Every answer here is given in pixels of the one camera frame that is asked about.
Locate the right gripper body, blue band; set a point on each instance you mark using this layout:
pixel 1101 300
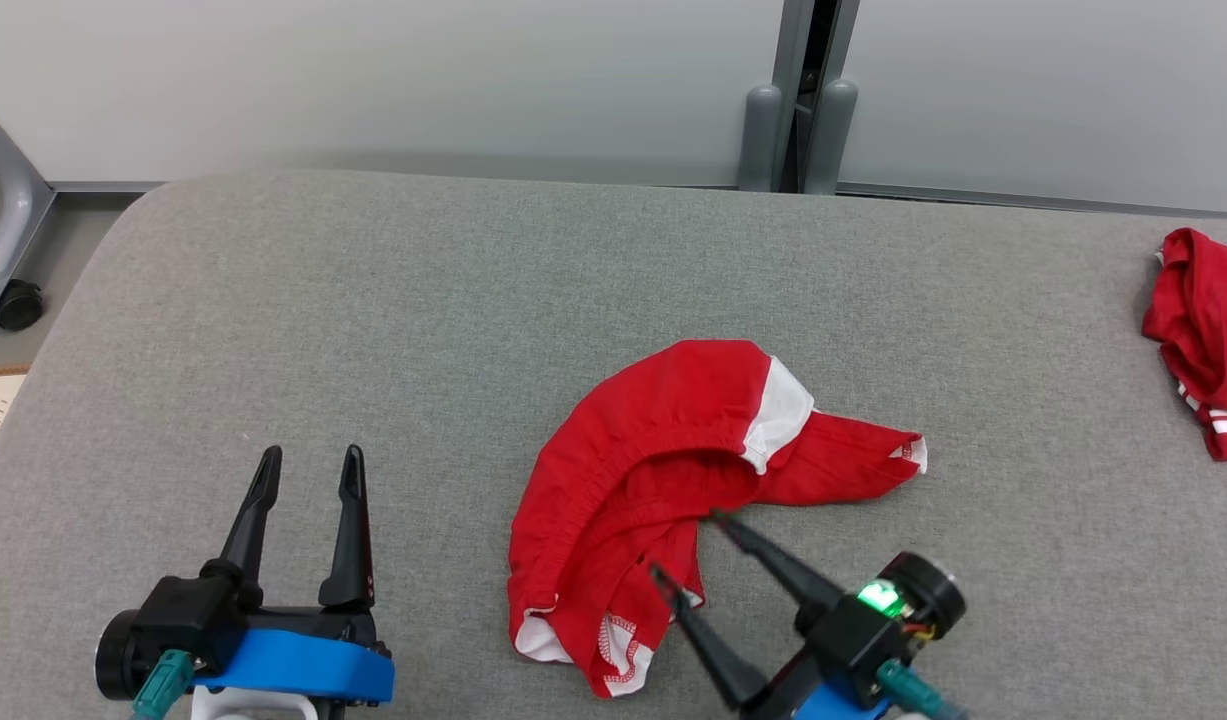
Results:
pixel 823 700

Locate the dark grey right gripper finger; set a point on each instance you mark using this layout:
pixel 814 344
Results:
pixel 718 660
pixel 788 575

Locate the left gripper body, blue band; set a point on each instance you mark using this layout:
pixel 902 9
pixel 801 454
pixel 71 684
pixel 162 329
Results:
pixel 303 665

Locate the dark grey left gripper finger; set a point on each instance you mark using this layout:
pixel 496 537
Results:
pixel 248 545
pixel 353 550

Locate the red shorts with white trim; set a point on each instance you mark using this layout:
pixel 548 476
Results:
pixel 653 420

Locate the red jersey with white trim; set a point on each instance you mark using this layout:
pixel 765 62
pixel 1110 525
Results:
pixel 1208 320

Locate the grey rounded partition foot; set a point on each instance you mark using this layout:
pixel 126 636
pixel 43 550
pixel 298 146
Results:
pixel 831 140
pixel 760 140

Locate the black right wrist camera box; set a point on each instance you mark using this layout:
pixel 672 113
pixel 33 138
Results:
pixel 853 640

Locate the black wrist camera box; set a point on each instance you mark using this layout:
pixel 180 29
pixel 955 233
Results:
pixel 853 640
pixel 173 625

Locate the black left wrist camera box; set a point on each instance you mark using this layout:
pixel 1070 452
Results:
pixel 173 625

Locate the grey cart frame with caster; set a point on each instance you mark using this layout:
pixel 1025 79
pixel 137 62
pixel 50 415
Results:
pixel 18 305

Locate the grey vertical partition frame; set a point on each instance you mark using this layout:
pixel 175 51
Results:
pixel 795 40

